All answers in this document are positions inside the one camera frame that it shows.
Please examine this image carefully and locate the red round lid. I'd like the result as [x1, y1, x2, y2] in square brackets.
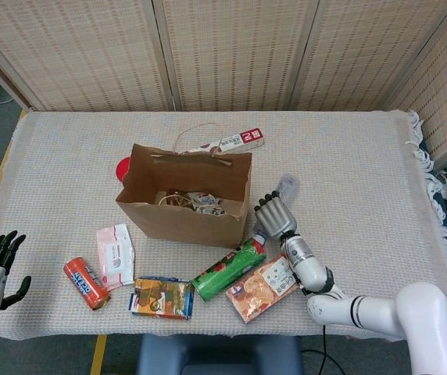
[114, 155, 133, 183]

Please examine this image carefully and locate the orange drink can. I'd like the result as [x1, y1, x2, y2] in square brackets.
[63, 256, 112, 312]

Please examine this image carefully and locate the black floor cable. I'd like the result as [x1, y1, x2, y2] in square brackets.
[300, 348, 350, 375]

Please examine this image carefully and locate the yellow blue cracker box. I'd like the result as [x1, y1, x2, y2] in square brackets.
[127, 276, 196, 321]

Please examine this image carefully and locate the brown paper bag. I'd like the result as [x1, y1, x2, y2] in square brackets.
[114, 123, 254, 250]

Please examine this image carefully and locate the white blue wrapper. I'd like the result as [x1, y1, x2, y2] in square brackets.
[186, 191, 224, 216]

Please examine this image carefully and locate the beige woven tablecloth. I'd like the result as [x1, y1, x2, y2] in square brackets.
[0, 109, 447, 339]

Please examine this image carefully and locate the woven folding screen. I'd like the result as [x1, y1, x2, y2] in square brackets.
[0, 0, 447, 161]

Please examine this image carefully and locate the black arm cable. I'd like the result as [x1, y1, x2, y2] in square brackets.
[320, 323, 328, 375]

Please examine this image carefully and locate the orange blue cookie box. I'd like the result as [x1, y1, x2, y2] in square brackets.
[225, 253, 301, 324]

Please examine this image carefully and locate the pink wet wipes pack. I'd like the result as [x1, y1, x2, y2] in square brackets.
[95, 223, 136, 290]

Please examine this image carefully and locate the clear plastic bottle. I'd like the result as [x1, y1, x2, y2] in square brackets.
[253, 174, 301, 246]

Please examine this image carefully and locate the long red white box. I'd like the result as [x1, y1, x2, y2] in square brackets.
[180, 127, 266, 155]

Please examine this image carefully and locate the green chip can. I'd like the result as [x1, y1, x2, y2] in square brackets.
[191, 237, 267, 302]

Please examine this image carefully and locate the gold red snack bag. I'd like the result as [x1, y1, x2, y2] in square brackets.
[159, 190, 188, 209]

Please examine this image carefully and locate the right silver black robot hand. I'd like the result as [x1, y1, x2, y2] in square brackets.
[254, 190, 299, 240]

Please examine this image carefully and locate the blue padded chair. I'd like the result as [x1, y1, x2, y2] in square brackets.
[135, 334, 302, 375]

